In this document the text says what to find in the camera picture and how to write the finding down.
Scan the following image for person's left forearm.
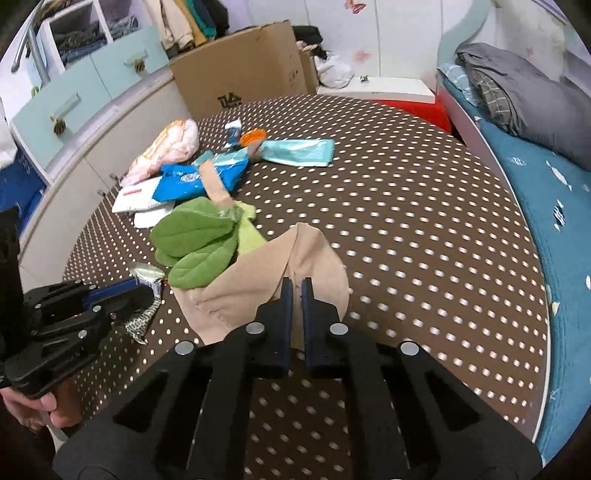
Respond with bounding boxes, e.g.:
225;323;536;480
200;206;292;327
0;406;70;480

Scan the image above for small cardboard box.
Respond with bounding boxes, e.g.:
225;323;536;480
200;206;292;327
298;48;319;93

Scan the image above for white paper bag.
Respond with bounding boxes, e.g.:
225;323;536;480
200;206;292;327
0;111;19;167

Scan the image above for light blue wrapper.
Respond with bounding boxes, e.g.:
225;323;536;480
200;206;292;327
191;148;252;191

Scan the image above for light blue checked pillow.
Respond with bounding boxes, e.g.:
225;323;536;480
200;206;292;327
438;62;481;107

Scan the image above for cream hanging jacket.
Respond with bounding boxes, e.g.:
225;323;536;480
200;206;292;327
159;0;197;49

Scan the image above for silver green foil wrapper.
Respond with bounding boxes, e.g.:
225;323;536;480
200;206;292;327
124;262;166;344

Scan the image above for white red carton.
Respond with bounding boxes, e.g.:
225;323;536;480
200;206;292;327
112;175;176;228

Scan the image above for grey metal handrail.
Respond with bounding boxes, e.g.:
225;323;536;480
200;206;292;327
10;0;51;86

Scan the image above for teal packet with twine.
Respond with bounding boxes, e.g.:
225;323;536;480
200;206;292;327
247;137;335;168

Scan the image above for green hanging garment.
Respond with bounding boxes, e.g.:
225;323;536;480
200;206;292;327
189;0;218;40

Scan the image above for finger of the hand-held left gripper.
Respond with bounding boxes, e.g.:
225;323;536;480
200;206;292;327
32;286;155;344
23;278;144;315

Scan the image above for white tube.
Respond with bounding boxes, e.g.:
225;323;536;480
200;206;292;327
224;117;244;148

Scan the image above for beige cloth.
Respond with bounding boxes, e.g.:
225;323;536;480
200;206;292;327
173;222;350;352

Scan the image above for yellow hanging garment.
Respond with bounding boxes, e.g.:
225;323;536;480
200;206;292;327
178;0;208;47

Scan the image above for blue bag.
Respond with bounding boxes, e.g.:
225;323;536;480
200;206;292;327
0;152;47;222

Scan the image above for dark plaid pillow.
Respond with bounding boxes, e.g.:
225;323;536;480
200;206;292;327
473;71;513;134

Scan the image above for folded dark clothes stack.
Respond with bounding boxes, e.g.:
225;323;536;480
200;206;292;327
58;25;109;63

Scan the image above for person's left hand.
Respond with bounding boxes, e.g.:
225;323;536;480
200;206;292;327
2;371;85;433

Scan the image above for light blue drawer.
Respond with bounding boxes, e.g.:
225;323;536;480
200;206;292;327
90;25;169;88
11;69;100;167

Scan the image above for light green cloth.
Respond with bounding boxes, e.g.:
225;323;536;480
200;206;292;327
233;200;269;257

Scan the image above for pink yellow plastic bag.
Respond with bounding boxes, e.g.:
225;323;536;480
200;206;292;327
121;119;200;188

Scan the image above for low white cabinet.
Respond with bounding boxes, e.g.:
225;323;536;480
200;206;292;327
18;76;197;278

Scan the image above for white wardrobe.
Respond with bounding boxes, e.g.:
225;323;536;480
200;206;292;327
245;0;490;79

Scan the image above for grey quilt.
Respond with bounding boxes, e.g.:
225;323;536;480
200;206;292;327
455;42;591;160

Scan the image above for dark blue packet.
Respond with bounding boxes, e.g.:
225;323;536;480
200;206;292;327
152;164;206;202

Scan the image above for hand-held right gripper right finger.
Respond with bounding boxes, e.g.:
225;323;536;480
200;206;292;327
301;277;543;480

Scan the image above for tan bandage strip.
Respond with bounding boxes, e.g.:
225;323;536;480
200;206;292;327
199;161;236;210

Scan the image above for black hanging garment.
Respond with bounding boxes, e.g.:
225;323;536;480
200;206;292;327
208;0;232;35

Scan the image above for large cardboard box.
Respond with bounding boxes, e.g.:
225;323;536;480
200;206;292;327
168;21;308;121

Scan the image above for white plastic bag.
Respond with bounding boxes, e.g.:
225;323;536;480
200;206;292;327
316;53;354;88

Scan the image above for green fabric leaf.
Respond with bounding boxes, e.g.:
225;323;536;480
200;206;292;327
167;235;241;291
151;198;241;266

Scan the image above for blue printed bed sheet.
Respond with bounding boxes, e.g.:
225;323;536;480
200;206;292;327
443;62;591;467

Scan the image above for white board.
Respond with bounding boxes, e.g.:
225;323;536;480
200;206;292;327
316;76;437;104

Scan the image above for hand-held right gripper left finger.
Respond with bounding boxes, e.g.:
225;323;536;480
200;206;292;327
53;277;296;480

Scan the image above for folded grey clothes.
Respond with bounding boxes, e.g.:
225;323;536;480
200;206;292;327
108;16;139;40

